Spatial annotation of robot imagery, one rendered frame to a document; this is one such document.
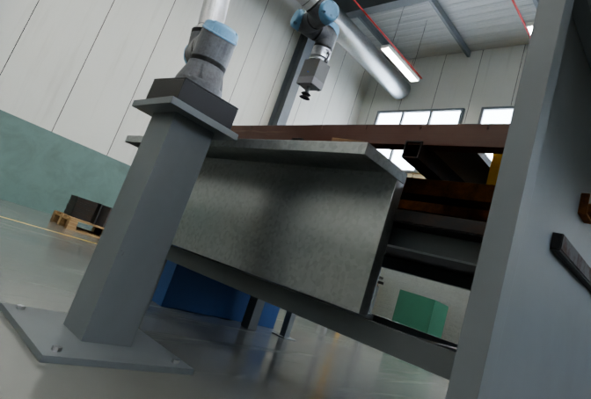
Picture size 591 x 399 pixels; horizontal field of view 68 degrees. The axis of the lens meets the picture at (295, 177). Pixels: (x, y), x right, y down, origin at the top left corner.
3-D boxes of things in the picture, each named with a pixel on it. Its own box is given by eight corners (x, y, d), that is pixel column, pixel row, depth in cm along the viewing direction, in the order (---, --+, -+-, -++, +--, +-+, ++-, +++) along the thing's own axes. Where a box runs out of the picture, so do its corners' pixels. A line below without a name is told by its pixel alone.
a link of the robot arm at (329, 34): (317, 21, 174) (333, 32, 177) (308, 46, 172) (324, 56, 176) (327, 16, 167) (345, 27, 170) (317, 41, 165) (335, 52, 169)
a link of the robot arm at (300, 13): (307, 1, 159) (331, 17, 163) (293, 10, 169) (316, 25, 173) (299, 20, 157) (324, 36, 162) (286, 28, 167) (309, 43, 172)
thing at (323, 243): (134, 229, 200) (163, 159, 207) (367, 315, 108) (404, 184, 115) (126, 227, 197) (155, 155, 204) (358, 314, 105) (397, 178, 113)
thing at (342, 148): (163, 159, 207) (164, 153, 208) (404, 184, 115) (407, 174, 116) (124, 141, 193) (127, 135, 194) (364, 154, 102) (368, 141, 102)
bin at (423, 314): (400, 340, 543) (412, 295, 555) (437, 354, 516) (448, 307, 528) (382, 337, 495) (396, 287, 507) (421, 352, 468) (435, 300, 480)
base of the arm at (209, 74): (189, 79, 125) (202, 48, 126) (164, 80, 135) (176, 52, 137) (229, 104, 135) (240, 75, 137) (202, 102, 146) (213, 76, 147)
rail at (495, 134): (183, 141, 209) (187, 129, 211) (572, 156, 95) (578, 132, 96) (176, 137, 207) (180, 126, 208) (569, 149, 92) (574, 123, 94)
